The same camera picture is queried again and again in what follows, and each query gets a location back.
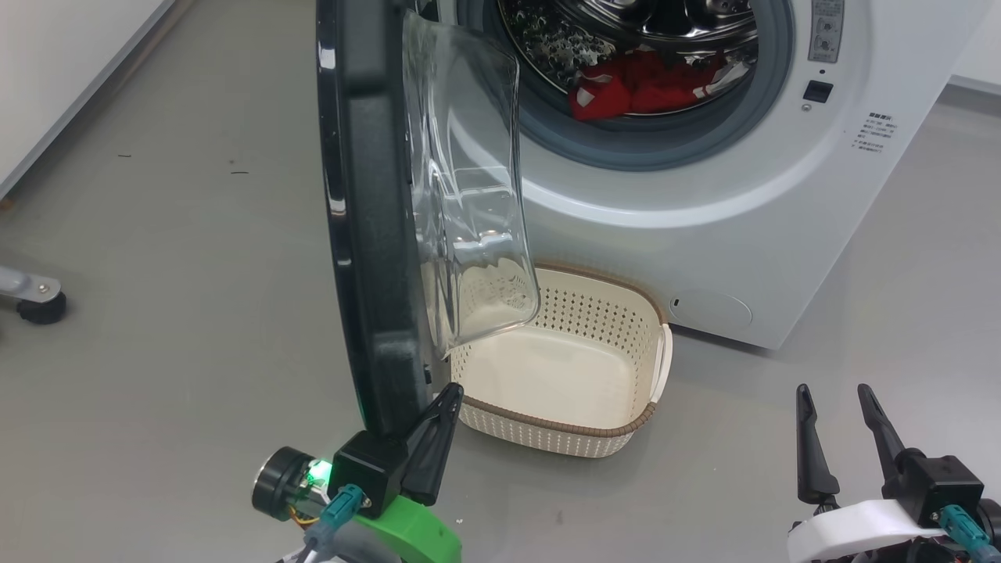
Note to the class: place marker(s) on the white washing machine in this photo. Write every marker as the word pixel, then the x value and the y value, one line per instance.
pixel 704 203

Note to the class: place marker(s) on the black round washer door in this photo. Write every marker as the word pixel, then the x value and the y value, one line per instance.
pixel 375 234

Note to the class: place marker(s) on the steel washer drum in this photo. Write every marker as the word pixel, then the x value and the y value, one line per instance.
pixel 626 23

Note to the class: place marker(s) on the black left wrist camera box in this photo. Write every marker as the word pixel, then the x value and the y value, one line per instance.
pixel 367 469

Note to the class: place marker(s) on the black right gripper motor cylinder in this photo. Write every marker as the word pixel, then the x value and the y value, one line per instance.
pixel 993 520

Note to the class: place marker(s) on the grey metal leg black caster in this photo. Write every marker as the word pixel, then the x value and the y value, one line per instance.
pixel 35 297

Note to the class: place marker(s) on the cream perforated laundry basket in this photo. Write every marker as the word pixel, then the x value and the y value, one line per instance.
pixel 547 375

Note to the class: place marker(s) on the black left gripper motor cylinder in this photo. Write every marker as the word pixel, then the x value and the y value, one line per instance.
pixel 278 481

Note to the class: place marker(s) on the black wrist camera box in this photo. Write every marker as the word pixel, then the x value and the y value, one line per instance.
pixel 942 485
pixel 367 469

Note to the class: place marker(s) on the red garment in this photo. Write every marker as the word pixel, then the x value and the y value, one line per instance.
pixel 649 86

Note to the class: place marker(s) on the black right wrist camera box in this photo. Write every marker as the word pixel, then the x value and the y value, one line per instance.
pixel 942 485

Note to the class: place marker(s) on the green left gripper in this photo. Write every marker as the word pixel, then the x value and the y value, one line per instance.
pixel 414 536

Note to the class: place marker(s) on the round white filter access cover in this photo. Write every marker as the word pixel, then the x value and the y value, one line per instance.
pixel 712 310

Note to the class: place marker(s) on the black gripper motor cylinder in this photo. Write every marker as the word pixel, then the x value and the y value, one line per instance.
pixel 278 481
pixel 993 520

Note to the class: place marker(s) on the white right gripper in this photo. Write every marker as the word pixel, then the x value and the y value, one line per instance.
pixel 852 528

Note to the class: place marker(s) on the grey label sticker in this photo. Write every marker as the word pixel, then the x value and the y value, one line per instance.
pixel 826 31

